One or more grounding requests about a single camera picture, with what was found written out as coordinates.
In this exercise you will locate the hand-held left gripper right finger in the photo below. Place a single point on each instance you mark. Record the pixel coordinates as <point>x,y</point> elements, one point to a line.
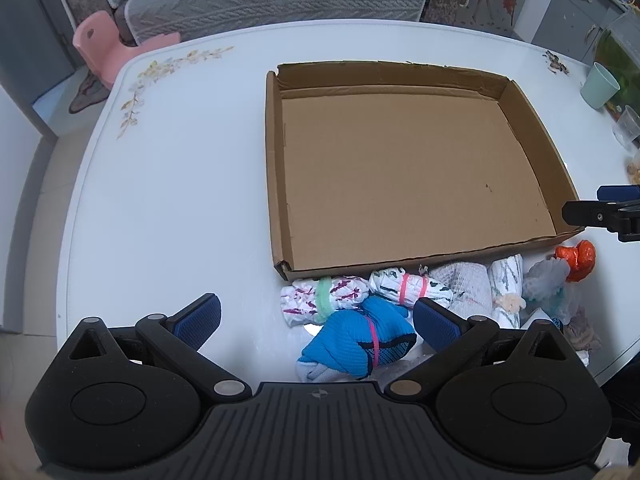
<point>435,325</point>

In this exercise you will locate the grey drawer cabinet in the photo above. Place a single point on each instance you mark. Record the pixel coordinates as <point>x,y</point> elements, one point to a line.
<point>570,5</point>

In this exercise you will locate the orange-red plastic bundle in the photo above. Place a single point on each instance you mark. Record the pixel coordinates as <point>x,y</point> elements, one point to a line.
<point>580,260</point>

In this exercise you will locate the grey sock bundle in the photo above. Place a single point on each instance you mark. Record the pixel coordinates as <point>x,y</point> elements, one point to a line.
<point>465,285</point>

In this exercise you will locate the bag of snacks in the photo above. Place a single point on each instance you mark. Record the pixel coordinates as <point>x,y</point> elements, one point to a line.
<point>635,170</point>

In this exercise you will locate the dried scraps pile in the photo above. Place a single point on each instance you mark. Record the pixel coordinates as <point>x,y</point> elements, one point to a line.
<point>556,62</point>

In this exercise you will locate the pink plastic chair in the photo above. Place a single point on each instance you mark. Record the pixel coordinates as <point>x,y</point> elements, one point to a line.
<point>100,40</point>

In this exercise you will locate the grey door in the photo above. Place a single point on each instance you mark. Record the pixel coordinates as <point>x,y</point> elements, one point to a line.
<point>30,35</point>

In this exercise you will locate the glass fish tank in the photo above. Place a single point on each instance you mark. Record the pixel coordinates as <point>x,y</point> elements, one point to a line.
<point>620,55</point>

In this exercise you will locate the white purple sock bundle green band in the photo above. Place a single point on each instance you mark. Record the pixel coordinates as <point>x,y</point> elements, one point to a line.
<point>345,292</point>

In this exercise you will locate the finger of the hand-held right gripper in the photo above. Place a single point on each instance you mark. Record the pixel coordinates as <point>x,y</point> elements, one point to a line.
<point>615,193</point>
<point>575,212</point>

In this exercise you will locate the brown cardboard box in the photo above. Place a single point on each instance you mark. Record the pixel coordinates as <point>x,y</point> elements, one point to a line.
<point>400,170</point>

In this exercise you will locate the green cup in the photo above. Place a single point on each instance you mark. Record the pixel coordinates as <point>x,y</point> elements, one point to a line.
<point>600,85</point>

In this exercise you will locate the white striped sock bundle peach band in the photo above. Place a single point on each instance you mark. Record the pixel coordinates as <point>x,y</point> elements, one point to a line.
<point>505,275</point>

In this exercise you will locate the clear plastic cup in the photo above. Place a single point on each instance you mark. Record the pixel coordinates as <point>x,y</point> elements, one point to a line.
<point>629,130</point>

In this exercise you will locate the clear plastic-wrapped sock bundle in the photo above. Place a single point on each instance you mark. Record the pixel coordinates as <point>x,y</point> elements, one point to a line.
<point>545,282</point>

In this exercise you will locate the lilac sock bundle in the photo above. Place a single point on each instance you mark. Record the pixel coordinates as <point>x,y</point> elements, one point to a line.
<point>585,335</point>

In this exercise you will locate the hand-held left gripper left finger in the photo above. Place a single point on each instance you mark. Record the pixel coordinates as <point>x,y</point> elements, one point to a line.
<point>200,317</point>

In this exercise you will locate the blue sock bundle pink band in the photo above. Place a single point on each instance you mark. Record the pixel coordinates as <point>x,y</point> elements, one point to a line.
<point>350,335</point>

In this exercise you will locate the patterned floor mat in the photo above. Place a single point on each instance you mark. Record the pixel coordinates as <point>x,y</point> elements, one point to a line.
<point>85,92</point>

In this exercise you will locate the white green sock bundle pink band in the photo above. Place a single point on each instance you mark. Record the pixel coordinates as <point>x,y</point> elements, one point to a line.
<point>390,285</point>

